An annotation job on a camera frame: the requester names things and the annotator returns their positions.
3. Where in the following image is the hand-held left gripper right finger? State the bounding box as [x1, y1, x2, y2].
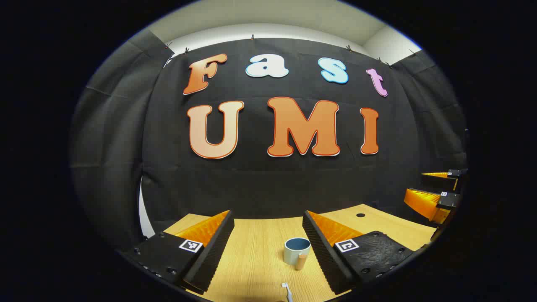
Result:
[302, 210, 420, 295]

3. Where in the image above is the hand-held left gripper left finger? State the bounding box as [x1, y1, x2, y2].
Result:
[122, 210, 235, 295]

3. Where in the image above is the blue cup with wooden handle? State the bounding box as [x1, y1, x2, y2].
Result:
[284, 237, 312, 271]

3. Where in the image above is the wooden desktop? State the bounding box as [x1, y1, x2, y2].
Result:
[163, 203, 438, 302]

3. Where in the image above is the black backdrop cloth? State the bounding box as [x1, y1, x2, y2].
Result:
[69, 29, 468, 252]

